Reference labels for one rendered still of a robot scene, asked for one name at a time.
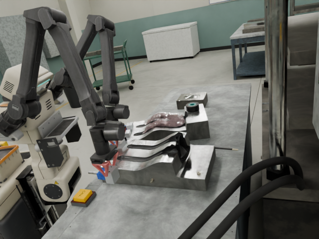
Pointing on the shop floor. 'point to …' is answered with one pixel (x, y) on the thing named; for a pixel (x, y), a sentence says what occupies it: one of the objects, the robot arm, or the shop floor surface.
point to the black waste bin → (72, 97)
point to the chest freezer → (172, 41)
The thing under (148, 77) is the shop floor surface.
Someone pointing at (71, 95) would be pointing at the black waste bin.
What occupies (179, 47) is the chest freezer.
